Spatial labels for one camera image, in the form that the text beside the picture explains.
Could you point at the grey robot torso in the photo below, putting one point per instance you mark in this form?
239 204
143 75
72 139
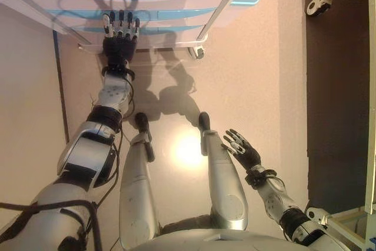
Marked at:
220 240

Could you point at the cart caster wheel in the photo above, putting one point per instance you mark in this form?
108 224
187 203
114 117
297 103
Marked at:
197 52

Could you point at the silver robot leg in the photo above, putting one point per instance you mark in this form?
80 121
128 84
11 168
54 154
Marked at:
135 186
226 192

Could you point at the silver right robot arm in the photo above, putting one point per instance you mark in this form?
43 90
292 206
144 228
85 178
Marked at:
276 201

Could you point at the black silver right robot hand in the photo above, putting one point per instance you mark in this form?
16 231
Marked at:
248 155

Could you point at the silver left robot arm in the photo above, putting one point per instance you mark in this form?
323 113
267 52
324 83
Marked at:
85 151

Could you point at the white blue medical cart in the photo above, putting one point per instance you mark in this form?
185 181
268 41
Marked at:
182 1

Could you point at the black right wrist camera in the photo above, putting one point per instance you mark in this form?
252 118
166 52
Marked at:
258 177

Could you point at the silver left robot leg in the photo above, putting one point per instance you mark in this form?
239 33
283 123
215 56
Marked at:
135 186

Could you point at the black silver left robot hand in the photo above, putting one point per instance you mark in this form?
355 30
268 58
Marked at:
119 48

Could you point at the silver right robot leg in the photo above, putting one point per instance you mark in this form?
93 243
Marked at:
226 192

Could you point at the blue front cart drawer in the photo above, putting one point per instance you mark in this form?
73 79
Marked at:
176 14

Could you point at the bed caster wheel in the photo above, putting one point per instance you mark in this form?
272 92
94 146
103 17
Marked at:
317 5
315 215

